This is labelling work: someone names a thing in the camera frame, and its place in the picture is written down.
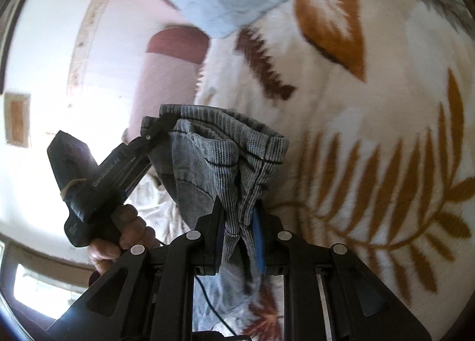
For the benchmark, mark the blue denim jeans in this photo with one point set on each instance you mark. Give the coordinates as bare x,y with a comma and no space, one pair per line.
213,154

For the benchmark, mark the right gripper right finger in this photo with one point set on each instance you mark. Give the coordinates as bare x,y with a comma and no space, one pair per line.
329,292

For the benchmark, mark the person left hand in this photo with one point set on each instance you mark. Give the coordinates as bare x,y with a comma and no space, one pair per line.
103,254

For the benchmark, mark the white patterned pillow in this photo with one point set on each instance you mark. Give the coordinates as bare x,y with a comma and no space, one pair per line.
158,209

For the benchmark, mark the leaf pattern fleece blanket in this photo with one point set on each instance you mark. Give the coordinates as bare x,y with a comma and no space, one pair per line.
376,98

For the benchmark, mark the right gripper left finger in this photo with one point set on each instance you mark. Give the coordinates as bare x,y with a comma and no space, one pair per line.
147,294

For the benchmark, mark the pink cylindrical bolster pillow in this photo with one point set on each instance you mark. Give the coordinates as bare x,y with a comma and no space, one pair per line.
169,73

